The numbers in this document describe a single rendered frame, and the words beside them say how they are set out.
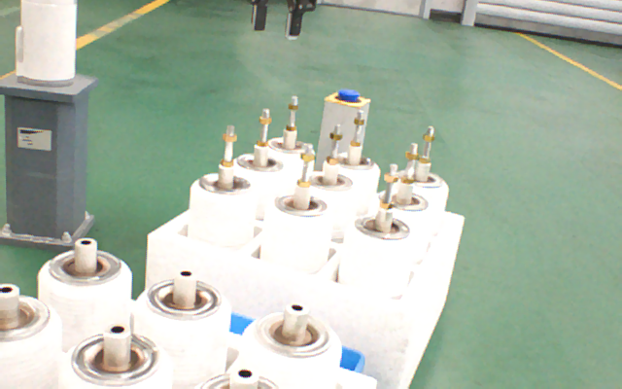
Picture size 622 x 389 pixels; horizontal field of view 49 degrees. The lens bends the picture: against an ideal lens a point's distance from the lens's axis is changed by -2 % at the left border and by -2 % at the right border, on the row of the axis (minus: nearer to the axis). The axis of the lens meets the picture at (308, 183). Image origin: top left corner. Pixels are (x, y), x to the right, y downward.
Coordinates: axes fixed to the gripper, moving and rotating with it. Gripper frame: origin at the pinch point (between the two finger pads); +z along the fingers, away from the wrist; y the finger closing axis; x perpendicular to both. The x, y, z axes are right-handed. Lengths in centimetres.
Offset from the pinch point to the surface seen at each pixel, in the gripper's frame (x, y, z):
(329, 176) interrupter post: 3.3, 11.8, 20.5
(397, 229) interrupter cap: -1.7, 28.2, 21.6
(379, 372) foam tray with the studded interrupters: -8, 34, 38
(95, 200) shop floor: 2, -50, 47
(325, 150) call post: 24.7, -6.6, 25.3
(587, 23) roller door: 541, -147, 30
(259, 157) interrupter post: -0.8, 0.6, 20.3
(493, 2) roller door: 485, -211, 25
